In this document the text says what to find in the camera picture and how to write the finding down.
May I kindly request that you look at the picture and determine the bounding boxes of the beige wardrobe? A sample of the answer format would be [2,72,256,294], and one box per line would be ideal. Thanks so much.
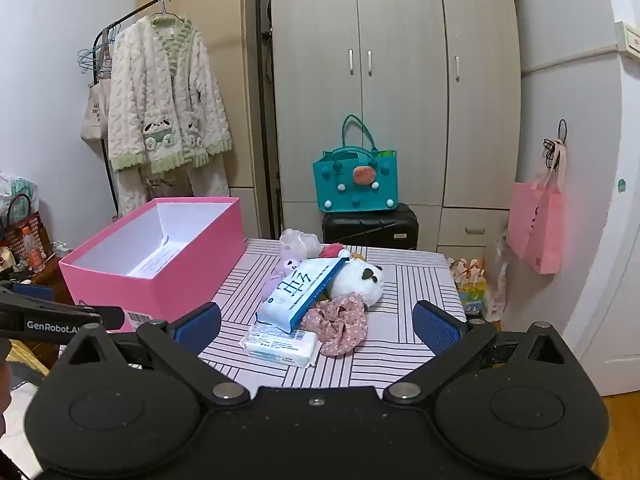
[270,0,523,261]

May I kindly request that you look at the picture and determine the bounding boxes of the white panda plush toy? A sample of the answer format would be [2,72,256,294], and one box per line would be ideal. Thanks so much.
[327,255,385,307]

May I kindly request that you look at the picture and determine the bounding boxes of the pink floral scrunchie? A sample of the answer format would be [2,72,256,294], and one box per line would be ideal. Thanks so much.
[302,294,369,357]

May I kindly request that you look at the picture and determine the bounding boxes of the teal felt tote bag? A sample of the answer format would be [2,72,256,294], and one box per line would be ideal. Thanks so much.
[313,114,398,212]

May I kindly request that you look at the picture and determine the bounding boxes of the white fluffy pajama jacket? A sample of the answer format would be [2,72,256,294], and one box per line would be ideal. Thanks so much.
[106,15,233,175]

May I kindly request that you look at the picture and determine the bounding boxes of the pink shopping bag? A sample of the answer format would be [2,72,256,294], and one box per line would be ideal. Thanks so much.
[506,142,568,275]

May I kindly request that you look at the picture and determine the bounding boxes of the clear plastic bag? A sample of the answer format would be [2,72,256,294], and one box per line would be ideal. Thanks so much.
[487,230,513,322]

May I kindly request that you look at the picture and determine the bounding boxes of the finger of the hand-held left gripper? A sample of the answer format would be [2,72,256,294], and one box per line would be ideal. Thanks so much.
[0,290,126,347]
[0,280,56,306]

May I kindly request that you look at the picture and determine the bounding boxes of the wooden nightstand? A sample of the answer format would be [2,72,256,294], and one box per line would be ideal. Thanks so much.
[30,255,76,306]

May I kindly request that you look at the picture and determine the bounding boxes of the brown checked basket bag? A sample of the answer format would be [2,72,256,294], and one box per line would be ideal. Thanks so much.
[0,194,46,261]

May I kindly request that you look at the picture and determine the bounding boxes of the white refrigerator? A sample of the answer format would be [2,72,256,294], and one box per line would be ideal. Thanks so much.
[515,0,640,396]

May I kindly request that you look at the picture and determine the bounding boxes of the orange drink bottle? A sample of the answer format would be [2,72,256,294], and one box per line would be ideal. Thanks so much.
[20,226,46,273]

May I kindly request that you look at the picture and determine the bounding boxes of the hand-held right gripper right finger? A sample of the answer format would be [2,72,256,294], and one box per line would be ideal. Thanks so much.
[384,300,583,406]

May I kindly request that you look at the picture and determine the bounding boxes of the colourful gift bag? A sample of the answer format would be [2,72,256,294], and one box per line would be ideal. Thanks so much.
[457,257,488,313]

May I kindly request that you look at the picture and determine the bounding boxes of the white paper sheet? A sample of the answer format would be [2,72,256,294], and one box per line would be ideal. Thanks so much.
[126,245,183,278]

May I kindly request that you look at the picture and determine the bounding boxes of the white fluffy pajama pants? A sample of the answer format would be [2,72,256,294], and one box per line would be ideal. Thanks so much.
[114,152,231,216]

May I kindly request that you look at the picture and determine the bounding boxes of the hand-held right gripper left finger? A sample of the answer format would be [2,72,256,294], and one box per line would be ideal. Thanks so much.
[57,301,251,406]

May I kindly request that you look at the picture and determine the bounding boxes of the black suitcase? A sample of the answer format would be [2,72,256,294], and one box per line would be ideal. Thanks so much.
[322,203,419,251]

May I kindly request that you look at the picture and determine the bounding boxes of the purple bunny plush toy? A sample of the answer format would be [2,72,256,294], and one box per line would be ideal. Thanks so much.
[270,252,303,293]

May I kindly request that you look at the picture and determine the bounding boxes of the white wet wipes pack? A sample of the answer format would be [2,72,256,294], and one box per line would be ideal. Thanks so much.
[241,321,321,368]

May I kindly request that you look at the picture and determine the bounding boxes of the bunch of blue hangers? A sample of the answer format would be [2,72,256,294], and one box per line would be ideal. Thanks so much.
[77,20,123,76]

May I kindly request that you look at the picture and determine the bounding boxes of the white mesh bath puff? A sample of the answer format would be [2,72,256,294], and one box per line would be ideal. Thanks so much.
[279,228,323,261]

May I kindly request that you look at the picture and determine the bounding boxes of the black hair ties on hook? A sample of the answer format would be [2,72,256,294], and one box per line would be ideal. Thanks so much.
[544,119,568,171]

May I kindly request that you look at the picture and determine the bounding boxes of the white plastic bag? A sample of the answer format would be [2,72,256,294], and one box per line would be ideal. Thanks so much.
[0,172,40,216]

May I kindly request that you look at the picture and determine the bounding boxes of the blue white tissue pack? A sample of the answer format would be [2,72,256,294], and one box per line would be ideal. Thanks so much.
[255,256,351,333]

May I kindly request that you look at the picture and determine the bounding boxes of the striped white tablecloth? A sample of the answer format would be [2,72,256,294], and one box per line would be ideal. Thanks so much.
[197,237,468,396]

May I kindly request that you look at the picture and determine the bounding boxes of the beige canvas tote bag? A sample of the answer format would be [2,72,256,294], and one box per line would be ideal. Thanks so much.
[80,25,113,142]

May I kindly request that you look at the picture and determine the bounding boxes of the pink cardboard box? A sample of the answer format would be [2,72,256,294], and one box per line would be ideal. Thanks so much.
[58,197,247,333]

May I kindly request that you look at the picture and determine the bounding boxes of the black clothes rack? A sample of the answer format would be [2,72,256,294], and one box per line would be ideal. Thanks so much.
[92,0,281,241]

